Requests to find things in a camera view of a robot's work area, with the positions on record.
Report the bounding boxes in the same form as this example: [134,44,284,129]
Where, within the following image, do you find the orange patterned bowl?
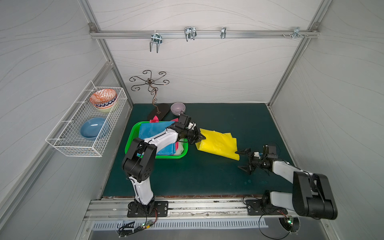
[89,89,118,110]

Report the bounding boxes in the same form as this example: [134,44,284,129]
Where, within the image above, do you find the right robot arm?
[236,145,338,220]

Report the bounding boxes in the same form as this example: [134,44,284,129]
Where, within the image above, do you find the small purple bowl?
[170,103,186,116]

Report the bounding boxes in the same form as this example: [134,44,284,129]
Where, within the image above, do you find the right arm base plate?
[244,199,288,216]

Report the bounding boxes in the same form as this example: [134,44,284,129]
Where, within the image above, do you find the green plastic basket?
[125,121,189,159]

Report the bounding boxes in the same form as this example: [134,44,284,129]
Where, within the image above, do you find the blue bowl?
[80,118,110,141]

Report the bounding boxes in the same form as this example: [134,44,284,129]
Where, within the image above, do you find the left base cables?
[117,206,159,238]

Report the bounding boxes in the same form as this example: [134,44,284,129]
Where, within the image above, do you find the yellow raincoat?
[196,129,240,161]

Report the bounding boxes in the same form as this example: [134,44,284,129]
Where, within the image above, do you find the metal hook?
[184,27,197,42]
[282,27,309,40]
[221,27,227,39]
[150,33,163,53]

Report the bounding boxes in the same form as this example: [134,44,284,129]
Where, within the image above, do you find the pink bunny raincoat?
[150,116,179,151]

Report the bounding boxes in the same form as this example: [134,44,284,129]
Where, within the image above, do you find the blue raincoat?
[136,120,178,156]

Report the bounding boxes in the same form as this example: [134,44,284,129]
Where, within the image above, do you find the white wire wall basket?
[46,82,127,157]

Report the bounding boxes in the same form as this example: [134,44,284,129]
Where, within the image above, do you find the aluminium top rail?
[90,30,321,40]

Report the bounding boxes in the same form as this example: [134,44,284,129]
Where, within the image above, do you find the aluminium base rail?
[83,196,331,222]

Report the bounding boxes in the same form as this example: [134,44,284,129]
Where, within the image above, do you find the right base cable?
[258,212,291,240]

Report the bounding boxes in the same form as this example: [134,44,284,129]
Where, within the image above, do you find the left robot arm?
[122,114,206,206]

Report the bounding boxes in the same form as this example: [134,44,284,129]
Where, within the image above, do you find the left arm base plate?
[127,200,169,218]

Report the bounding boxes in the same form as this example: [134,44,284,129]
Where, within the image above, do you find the brown metal jewelry stand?
[129,70,170,121]

